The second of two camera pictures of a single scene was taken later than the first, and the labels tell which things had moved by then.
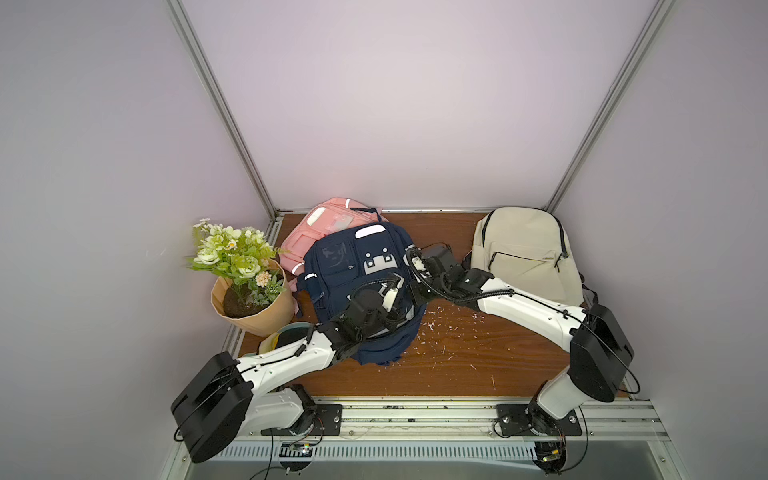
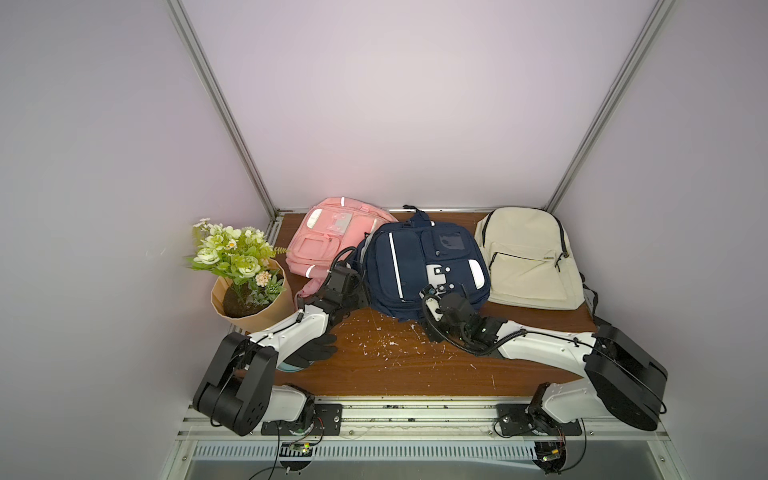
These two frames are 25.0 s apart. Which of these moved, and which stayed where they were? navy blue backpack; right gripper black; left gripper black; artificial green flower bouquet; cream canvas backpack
Moved: right gripper black; navy blue backpack; left gripper black
Stayed: cream canvas backpack; artificial green flower bouquet
